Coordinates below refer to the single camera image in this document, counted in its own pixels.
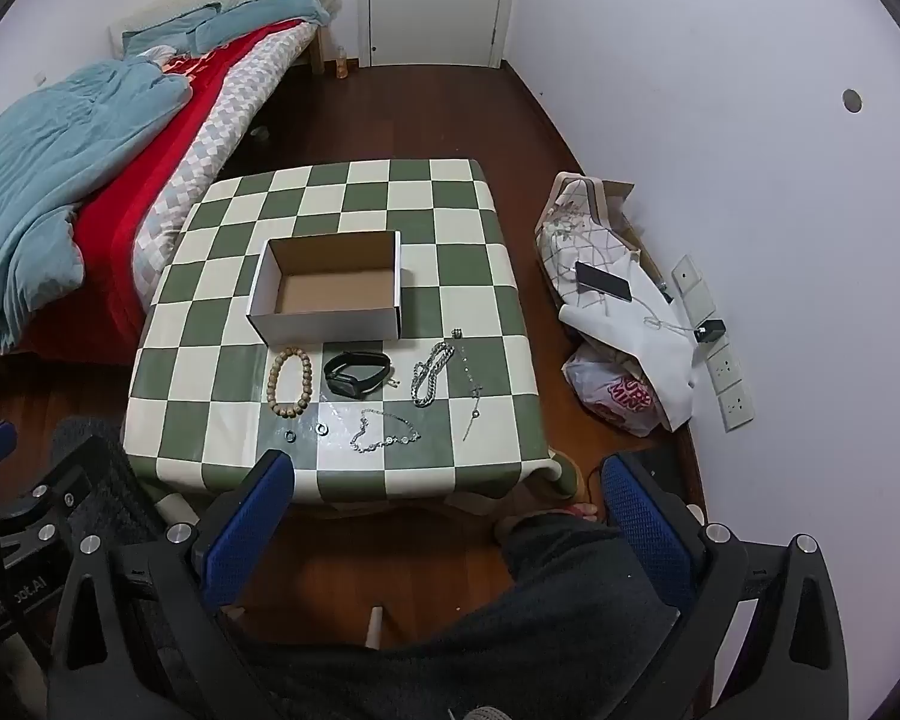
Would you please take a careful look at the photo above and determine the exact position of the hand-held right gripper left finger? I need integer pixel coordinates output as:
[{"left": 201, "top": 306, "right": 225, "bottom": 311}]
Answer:
[{"left": 49, "top": 450, "right": 297, "bottom": 720}]

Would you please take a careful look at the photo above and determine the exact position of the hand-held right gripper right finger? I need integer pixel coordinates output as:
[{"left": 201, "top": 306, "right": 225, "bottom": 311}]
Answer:
[{"left": 600, "top": 452, "right": 850, "bottom": 720}]

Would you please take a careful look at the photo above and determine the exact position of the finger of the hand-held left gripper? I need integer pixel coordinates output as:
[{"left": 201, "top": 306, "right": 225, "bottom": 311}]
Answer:
[
  {"left": 13, "top": 436, "right": 125, "bottom": 550},
  {"left": 0, "top": 420, "right": 22, "bottom": 485}
]

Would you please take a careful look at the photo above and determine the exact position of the wooden bead bracelet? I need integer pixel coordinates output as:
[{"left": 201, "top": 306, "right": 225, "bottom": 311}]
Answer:
[{"left": 268, "top": 347, "right": 314, "bottom": 419}]

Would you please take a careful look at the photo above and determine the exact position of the black smart band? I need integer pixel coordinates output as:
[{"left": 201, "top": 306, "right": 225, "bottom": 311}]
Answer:
[{"left": 322, "top": 350, "right": 392, "bottom": 398}]

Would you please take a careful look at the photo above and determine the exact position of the silver charm bracelet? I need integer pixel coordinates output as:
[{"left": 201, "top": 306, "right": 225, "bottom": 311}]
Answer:
[{"left": 349, "top": 409, "right": 422, "bottom": 455}]

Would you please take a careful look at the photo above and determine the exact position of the thin silver pendant necklace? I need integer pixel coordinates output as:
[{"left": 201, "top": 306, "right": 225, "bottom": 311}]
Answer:
[{"left": 452, "top": 328, "right": 488, "bottom": 443}]

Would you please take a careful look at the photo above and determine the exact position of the chunky silver chain bracelet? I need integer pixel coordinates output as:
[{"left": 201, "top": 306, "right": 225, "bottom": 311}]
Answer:
[{"left": 410, "top": 341, "right": 457, "bottom": 408}]

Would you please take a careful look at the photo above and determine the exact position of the white cardboard box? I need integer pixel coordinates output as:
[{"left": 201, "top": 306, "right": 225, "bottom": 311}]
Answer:
[{"left": 246, "top": 230, "right": 404, "bottom": 350}]

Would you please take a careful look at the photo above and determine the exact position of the person's dark trouser leg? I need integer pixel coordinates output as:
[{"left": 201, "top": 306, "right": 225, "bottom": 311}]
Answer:
[{"left": 240, "top": 510, "right": 713, "bottom": 720}]

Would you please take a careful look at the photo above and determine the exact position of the red print plastic bag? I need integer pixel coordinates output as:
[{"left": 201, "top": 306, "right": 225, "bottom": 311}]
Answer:
[{"left": 562, "top": 360, "right": 665, "bottom": 437}]

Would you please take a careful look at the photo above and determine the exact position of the white paper bag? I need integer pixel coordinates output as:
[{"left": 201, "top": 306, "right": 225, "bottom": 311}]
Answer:
[{"left": 559, "top": 251, "right": 698, "bottom": 432}]

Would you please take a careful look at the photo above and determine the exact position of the black smartphone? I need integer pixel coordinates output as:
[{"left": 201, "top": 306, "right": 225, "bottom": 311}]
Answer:
[{"left": 574, "top": 261, "right": 635, "bottom": 302}]

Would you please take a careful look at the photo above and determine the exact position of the bed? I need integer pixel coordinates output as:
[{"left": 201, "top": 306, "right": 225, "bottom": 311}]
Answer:
[{"left": 0, "top": 0, "right": 344, "bottom": 361}]

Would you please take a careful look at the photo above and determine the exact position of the light blue blanket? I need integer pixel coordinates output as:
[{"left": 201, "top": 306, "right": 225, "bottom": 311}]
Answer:
[{"left": 0, "top": 56, "right": 194, "bottom": 353}]

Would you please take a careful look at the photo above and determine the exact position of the brown cardboard piece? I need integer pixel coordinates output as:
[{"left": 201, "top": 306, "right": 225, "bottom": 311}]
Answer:
[{"left": 604, "top": 180, "right": 672, "bottom": 293}]

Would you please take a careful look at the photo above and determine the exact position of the white floral fabric bag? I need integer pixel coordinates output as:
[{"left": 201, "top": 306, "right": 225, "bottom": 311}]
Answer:
[{"left": 536, "top": 172, "right": 642, "bottom": 293}]

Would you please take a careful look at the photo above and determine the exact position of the green white checkered tablecloth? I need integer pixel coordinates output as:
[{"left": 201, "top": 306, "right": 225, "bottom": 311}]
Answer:
[{"left": 120, "top": 159, "right": 563, "bottom": 518}]

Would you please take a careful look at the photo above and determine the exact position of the grey white checkered bedsheet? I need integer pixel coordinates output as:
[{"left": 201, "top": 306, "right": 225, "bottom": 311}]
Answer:
[{"left": 131, "top": 19, "right": 320, "bottom": 312}]

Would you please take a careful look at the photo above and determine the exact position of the flat light blue pillow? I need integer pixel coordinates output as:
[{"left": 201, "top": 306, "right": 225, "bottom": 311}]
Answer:
[{"left": 122, "top": 4, "right": 222, "bottom": 57}]

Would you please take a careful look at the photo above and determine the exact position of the crumpled light blue pillow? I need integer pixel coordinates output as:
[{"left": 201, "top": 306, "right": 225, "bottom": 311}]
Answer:
[{"left": 195, "top": 0, "right": 331, "bottom": 53}]

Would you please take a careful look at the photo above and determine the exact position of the white door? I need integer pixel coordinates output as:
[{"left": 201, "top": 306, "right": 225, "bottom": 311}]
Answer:
[{"left": 360, "top": 0, "right": 515, "bottom": 68}]

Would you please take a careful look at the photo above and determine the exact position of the white wall socket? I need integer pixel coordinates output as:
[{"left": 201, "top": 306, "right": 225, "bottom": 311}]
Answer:
[
  {"left": 720, "top": 382, "right": 757, "bottom": 432},
  {"left": 709, "top": 345, "right": 743, "bottom": 395}
]

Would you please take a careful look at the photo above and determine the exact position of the white charging cable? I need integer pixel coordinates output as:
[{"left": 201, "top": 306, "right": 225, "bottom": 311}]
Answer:
[{"left": 604, "top": 292, "right": 702, "bottom": 336}]

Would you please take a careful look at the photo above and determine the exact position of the white wall switch plate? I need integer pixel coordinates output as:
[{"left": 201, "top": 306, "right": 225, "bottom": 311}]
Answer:
[{"left": 671, "top": 255, "right": 717, "bottom": 320}]

